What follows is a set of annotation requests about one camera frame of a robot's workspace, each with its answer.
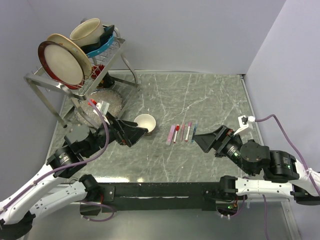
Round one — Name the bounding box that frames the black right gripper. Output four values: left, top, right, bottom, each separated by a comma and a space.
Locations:
190, 123, 254, 176

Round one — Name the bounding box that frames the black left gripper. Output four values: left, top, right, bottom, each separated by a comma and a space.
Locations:
83, 111, 149, 157

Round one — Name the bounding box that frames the white pen red tip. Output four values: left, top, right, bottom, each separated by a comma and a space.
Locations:
184, 121, 192, 142

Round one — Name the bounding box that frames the blue pen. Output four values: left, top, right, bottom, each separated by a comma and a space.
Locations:
191, 120, 199, 143

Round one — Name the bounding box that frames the red crayon pen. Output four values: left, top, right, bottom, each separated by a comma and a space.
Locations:
180, 123, 185, 141

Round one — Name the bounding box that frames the white pen red cap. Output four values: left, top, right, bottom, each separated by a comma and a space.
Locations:
173, 124, 180, 144

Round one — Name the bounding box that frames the lilac block cap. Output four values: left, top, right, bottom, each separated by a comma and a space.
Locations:
169, 125, 176, 134

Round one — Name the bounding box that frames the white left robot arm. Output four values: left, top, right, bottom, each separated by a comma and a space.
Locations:
0, 113, 148, 240

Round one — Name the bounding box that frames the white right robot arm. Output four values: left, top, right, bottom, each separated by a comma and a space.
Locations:
194, 125, 320, 206

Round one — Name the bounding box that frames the white paper cup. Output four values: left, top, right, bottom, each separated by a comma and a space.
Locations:
134, 114, 157, 135

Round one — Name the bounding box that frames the glass textured plate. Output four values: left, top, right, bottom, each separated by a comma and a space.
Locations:
79, 88, 123, 124

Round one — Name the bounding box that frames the steel dish rack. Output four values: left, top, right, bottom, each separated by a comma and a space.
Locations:
24, 27, 141, 128

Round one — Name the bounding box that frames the red object in rack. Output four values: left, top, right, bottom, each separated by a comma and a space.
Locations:
90, 64, 105, 80

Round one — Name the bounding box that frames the red rimmed white plate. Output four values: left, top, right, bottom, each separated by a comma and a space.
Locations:
37, 41, 85, 89

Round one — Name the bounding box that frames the blue rimmed dish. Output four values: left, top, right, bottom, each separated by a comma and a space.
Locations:
80, 25, 115, 58

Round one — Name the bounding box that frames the cream ceramic bowl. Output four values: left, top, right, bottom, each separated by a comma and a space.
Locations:
69, 18, 105, 47

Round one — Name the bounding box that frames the beige plate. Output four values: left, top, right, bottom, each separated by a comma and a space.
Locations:
47, 33, 92, 80

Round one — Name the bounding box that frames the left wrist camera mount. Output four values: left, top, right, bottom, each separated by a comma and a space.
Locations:
87, 98, 110, 124

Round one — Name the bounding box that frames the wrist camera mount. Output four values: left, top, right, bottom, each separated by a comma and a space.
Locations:
87, 98, 110, 124
234, 115, 256, 136

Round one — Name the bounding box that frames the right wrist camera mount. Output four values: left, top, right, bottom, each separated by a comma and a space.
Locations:
234, 115, 256, 136

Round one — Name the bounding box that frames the black base frame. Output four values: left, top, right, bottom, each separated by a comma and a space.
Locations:
85, 181, 248, 211

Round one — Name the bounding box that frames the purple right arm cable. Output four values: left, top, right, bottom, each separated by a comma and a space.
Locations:
254, 114, 320, 240

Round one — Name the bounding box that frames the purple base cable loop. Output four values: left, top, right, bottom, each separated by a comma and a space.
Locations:
81, 201, 118, 223

